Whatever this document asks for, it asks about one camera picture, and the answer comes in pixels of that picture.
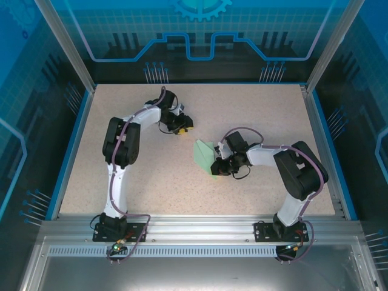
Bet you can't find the green square paper sheet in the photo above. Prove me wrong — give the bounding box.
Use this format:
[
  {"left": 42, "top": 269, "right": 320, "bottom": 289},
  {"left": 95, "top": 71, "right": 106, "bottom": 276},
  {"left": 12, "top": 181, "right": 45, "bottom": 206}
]
[{"left": 193, "top": 138, "right": 224, "bottom": 181}]

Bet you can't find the sheet metal tray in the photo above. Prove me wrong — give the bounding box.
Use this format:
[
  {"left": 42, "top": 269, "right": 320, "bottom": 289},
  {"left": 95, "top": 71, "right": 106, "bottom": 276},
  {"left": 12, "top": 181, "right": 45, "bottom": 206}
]
[{"left": 16, "top": 235, "right": 386, "bottom": 291}]

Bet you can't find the right LED connector board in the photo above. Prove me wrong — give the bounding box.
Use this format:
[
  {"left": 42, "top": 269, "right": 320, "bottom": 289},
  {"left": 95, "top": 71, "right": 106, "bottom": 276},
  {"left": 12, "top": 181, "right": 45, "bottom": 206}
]
[{"left": 283, "top": 241, "right": 304, "bottom": 252}]

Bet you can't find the led connector board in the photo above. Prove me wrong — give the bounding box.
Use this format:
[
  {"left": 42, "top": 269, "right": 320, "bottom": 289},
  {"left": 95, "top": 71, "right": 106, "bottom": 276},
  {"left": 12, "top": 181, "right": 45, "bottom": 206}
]
[
  {"left": 110, "top": 238, "right": 128, "bottom": 254},
  {"left": 283, "top": 241, "right": 304, "bottom": 252}
]

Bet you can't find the left LED connector board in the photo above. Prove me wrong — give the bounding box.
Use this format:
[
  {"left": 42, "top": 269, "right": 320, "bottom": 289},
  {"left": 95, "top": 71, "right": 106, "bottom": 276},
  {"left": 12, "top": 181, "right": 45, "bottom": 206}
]
[{"left": 110, "top": 238, "right": 128, "bottom": 254}]

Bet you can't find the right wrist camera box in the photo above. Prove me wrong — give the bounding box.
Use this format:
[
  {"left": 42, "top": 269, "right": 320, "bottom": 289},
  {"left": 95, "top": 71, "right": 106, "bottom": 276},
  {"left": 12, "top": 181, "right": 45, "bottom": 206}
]
[{"left": 213, "top": 141, "right": 229, "bottom": 160}]

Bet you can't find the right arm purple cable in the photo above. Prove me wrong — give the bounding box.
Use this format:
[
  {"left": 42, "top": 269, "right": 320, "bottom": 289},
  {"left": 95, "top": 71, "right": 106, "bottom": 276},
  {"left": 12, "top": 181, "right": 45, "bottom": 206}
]
[{"left": 219, "top": 127, "right": 329, "bottom": 263}]

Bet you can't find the aluminium mounting rail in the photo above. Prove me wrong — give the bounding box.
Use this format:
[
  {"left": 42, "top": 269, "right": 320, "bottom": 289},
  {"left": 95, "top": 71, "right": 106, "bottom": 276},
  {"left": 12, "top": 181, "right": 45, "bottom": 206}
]
[{"left": 41, "top": 213, "right": 364, "bottom": 241}]

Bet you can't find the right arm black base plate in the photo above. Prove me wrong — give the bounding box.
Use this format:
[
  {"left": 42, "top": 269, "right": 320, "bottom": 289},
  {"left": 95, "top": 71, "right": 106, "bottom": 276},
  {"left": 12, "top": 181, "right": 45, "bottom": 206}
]
[{"left": 253, "top": 221, "right": 310, "bottom": 243}]

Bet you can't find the slotted grey cable duct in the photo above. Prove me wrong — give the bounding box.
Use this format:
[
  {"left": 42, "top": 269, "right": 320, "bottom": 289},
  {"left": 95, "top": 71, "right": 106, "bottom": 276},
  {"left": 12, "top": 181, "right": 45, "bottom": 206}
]
[{"left": 47, "top": 246, "right": 281, "bottom": 258}]

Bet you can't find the aluminium side rail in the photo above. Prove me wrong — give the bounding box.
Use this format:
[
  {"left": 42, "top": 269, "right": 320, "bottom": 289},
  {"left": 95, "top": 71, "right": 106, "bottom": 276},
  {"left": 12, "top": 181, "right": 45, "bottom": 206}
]
[{"left": 298, "top": 84, "right": 348, "bottom": 219}]

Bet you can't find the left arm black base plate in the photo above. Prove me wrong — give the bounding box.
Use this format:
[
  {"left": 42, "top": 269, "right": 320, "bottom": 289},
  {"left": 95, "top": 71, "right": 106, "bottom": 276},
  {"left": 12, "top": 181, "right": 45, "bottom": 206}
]
[{"left": 92, "top": 222, "right": 149, "bottom": 243}]

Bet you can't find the left aluminium frame post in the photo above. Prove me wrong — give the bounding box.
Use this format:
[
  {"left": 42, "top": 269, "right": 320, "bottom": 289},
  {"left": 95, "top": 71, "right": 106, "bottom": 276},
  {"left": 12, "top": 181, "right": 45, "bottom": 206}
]
[{"left": 33, "top": 0, "right": 98, "bottom": 94}]

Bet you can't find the aluminium frame post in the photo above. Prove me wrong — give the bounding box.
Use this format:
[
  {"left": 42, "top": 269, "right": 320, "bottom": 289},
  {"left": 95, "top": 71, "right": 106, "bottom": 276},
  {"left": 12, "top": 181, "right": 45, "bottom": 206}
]
[
  {"left": 304, "top": 0, "right": 367, "bottom": 94},
  {"left": 33, "top": 0, "right": 98, "bottom": 94}
]

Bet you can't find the right aluminium frame post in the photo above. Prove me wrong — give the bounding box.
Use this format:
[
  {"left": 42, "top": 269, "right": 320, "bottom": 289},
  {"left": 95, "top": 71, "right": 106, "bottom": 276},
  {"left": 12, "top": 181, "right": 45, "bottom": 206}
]
[{"left": 304, "top": 0, "right": 367, "bottom": 94}]

